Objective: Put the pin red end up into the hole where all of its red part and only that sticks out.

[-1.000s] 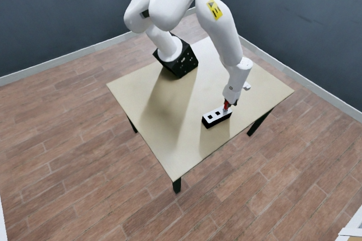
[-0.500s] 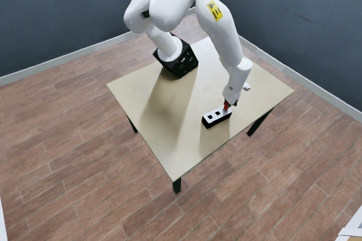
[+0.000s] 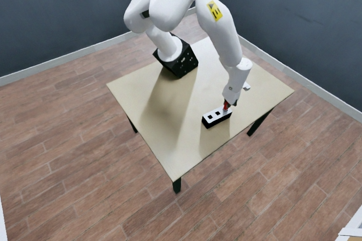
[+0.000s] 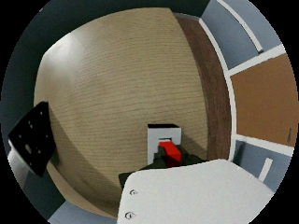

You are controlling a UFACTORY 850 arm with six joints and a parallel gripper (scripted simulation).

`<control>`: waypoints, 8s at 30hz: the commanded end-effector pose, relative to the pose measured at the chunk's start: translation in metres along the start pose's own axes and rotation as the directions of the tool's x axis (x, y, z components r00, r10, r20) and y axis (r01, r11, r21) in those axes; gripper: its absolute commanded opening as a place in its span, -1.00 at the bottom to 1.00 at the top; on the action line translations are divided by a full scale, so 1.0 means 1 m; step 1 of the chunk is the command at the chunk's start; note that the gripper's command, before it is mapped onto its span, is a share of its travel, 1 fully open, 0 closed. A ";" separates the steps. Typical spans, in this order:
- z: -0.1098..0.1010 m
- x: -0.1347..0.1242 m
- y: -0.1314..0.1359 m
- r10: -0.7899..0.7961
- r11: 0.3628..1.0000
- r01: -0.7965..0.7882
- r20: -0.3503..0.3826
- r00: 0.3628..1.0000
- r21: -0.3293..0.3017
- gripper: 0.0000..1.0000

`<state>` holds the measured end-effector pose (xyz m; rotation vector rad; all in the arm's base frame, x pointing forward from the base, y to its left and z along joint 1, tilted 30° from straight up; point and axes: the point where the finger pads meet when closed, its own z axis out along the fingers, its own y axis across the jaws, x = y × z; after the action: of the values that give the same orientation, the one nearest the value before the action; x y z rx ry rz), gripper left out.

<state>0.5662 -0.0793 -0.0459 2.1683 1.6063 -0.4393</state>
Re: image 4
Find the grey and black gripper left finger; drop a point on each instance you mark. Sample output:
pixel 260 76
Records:
pixel 158 162

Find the red and grey pin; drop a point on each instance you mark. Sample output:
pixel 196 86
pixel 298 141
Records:
pixel 171 152

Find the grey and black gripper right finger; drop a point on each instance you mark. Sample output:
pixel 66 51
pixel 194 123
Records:
pixel 187 159

